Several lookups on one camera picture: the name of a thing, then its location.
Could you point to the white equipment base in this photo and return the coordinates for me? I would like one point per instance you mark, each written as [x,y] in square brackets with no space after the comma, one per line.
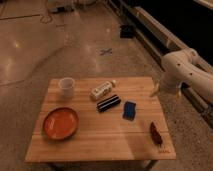
[55,6]

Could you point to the long metal rail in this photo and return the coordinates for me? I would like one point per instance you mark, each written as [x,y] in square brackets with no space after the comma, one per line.
[160,41]

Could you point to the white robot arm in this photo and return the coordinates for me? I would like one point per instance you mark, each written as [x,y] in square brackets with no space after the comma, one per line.
[181,67]

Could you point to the orange plate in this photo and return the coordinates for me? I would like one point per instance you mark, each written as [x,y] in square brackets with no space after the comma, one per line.
[60,123]

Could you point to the black box on floor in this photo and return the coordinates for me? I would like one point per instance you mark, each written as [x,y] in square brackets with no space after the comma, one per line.
[127,31]

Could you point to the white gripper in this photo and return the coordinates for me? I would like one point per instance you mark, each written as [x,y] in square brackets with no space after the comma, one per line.
[169,86]

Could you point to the blue sponge block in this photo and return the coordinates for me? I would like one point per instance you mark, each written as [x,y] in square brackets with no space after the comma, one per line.
[129,110]

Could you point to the dark red chili pepper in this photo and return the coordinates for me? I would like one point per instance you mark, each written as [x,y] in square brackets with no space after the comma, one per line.
[156,137]

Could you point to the white ceramic cup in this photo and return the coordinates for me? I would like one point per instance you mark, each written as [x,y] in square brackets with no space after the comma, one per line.
[66,86]

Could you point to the wooden table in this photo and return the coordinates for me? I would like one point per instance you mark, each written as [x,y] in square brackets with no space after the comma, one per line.
[104,136]

